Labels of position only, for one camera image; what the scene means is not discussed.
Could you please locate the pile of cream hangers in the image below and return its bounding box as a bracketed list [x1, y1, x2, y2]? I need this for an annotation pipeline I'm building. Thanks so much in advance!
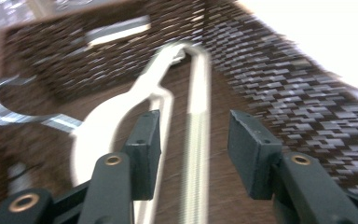
[0, 41, 213, 224]

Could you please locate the white paper table cover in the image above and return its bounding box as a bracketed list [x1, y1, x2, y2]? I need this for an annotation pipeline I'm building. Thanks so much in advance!
[237, 0, 358, 102]

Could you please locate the brown woven storage basket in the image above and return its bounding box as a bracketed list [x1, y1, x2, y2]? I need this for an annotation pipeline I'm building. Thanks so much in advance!
[0, 0, 358, 224]

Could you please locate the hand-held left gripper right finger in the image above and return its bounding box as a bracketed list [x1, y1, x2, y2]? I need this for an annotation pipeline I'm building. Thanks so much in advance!
[227, 109, 283, 201]

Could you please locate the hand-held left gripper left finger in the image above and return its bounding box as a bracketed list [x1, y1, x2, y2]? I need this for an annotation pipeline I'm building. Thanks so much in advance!
[122, 109, 163, 202]

